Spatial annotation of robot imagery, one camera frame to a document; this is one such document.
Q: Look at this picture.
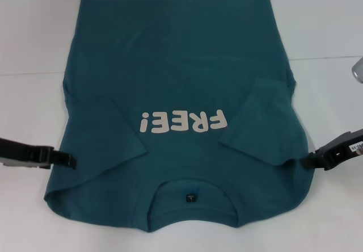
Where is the teal t-shirt with FREE print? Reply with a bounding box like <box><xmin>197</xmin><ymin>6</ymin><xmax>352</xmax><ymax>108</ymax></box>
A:
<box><xmin>43</xmin><ymin>0</ymin><xmax>318</xmax><ymax>233</ymax></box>

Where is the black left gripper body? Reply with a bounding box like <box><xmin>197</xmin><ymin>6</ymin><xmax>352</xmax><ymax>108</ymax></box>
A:
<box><xmin>0</xmin><ymin>137</ymin><xmax>46</xmax><ymax>170</ymax></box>

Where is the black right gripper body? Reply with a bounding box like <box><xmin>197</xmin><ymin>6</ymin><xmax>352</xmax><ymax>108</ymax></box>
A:
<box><xmin>314</xmin><ymin>128</ymin><xmax>363</xmax><ymax>173</ymax></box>

